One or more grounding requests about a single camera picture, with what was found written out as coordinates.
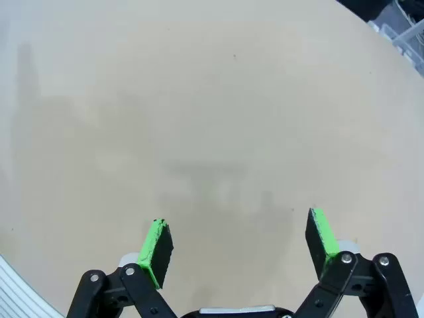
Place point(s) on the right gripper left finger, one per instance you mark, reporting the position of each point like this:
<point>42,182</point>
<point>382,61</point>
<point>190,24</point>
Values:
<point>155,251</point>

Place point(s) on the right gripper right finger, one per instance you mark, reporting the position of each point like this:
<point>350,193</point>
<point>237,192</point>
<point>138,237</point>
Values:
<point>323,242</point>

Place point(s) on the clear plastic storage bin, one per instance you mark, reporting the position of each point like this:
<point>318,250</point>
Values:
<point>402,36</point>

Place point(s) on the white ribbed panel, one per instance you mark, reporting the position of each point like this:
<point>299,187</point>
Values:
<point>20,291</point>

